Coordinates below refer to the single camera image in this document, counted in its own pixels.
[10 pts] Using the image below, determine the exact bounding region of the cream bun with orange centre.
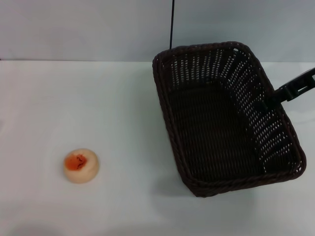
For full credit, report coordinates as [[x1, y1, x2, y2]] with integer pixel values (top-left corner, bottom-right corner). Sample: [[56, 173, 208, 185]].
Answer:
[[63, 148, 101, 184]]

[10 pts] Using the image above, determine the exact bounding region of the black vertical wall strip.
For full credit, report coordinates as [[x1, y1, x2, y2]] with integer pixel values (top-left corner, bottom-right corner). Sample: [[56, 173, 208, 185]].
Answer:
[[169, 0, 176, 49]]

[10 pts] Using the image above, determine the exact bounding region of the dark brown woven basket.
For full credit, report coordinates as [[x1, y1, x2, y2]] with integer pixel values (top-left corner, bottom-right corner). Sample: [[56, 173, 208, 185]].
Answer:
[[152, 41, 308, 198]]

